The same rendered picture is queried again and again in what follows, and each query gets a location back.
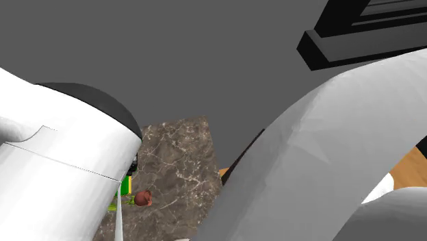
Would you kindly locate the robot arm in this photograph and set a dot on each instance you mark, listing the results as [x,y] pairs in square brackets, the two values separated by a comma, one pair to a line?
[333,150]

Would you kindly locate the black window frame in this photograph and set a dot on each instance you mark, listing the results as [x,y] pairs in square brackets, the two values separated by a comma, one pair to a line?
[337,40]

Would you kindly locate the green box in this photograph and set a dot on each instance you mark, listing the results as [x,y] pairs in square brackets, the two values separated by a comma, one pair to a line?
[125,187]

